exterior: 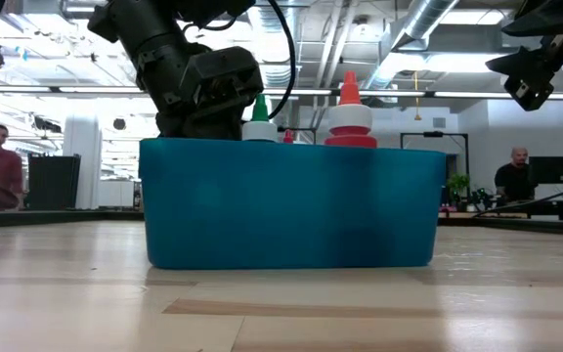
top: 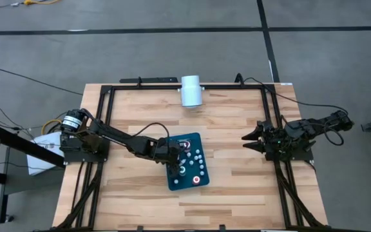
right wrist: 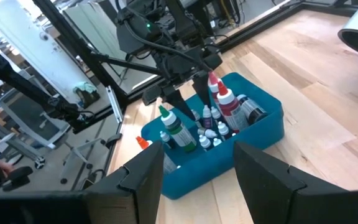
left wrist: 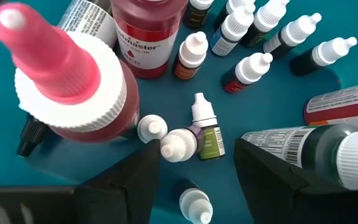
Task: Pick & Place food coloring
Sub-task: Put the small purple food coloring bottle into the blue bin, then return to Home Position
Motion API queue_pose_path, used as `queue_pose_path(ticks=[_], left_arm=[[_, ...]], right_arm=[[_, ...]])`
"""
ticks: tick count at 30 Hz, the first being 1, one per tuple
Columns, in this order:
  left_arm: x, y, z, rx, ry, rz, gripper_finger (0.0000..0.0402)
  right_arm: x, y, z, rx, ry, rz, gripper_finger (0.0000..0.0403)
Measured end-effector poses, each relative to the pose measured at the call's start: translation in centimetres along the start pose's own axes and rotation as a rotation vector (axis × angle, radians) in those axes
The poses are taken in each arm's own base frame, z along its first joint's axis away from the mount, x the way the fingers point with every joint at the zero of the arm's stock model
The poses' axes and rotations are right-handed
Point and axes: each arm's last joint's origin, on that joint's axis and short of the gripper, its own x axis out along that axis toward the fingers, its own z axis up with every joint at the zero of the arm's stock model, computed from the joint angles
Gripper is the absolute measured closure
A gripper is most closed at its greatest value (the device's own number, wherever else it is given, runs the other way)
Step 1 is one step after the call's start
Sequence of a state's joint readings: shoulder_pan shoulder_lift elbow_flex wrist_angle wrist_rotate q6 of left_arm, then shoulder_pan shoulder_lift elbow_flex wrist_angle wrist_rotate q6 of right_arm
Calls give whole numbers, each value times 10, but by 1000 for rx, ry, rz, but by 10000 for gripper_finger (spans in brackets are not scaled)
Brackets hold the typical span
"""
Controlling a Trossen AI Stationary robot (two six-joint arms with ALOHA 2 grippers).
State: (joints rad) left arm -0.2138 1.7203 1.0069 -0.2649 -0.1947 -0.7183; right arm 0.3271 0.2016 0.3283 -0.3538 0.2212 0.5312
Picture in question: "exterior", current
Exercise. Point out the large green-tipped coloring bottle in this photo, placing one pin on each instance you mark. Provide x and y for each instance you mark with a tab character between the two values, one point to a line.
260	129

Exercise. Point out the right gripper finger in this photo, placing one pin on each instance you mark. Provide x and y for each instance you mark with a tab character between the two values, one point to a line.
531	61
555	19

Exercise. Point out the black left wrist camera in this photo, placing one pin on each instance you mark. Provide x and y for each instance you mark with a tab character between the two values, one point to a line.
223	73

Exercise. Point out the large red-tipped coloring bottle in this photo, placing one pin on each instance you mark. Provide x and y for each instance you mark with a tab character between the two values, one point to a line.
288	137
351	119

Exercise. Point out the black wall monitor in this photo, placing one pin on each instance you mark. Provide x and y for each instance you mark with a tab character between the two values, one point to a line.
555	170

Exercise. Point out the long ceiling light strip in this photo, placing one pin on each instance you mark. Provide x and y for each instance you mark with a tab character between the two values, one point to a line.
408	93

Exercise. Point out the white column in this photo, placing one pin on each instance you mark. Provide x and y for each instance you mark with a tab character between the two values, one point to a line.
83	161

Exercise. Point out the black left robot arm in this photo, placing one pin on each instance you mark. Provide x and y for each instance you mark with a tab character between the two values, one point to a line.
154	29

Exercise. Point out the black box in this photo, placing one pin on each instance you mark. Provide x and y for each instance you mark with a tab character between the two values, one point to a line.
54	183

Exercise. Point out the grey wall vent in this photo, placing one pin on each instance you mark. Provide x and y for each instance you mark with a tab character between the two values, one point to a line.
439	122

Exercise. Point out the small dark ceiling dome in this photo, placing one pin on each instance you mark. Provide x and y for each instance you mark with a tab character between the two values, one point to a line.
119	123

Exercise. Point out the green potted plant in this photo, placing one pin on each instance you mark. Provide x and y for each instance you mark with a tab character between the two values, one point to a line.
457	183

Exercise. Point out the black background bench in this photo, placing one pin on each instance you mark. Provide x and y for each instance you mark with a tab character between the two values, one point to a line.
555	205

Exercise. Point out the silver ventilation duct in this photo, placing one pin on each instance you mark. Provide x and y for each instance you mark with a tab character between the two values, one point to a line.
274	78
423	19

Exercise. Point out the blue plastic bin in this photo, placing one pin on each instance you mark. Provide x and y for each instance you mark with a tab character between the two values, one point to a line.
291	210

